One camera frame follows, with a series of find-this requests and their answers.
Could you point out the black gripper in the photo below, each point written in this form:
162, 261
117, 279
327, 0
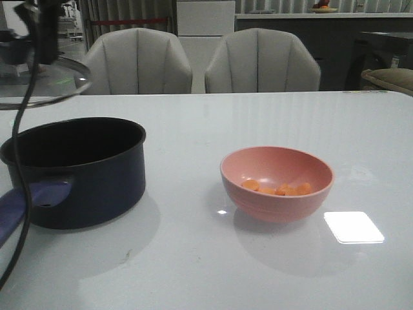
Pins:
41, 20

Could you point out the glass lid with blue knob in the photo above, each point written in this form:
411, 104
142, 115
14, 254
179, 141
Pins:
56, 82

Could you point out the pink bowl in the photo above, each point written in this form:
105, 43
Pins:
272, 166

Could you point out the left beige upholstered chair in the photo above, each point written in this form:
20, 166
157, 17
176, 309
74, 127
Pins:
138, 61

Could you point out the beige upholstered chair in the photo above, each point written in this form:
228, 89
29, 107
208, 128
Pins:
138, 61
261, 60

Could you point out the dark blue saucepan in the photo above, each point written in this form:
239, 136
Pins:
81, 172

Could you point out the white drawer cabinet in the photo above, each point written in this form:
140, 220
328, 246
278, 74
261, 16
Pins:
200, 25

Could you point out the right beige upholstered chair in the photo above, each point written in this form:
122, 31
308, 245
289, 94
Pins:
261, 60

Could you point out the fruit plate on counter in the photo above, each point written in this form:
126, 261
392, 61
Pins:
322, 7

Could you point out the dark counter with white top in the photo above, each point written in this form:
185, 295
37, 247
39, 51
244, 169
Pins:
331, 39

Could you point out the dark side table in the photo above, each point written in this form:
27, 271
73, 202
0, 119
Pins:
378, 50

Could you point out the tan cushion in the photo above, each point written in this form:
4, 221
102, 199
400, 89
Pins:
391, 79

